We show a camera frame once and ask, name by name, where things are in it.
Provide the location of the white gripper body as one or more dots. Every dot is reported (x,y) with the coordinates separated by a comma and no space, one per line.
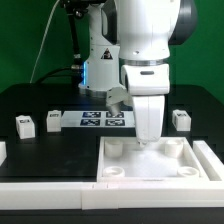
(147,87)

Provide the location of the white square tabletop part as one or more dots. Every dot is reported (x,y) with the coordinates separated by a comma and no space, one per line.
(122,159)

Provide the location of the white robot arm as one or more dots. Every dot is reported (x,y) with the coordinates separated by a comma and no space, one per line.
(129,48)

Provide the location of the white U-shaped fence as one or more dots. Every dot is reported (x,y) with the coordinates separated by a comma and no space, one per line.
(115,195)

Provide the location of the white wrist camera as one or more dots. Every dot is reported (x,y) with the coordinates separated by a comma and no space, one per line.
(115,97)

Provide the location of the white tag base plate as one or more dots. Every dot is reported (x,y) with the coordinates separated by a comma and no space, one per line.
(98,119)

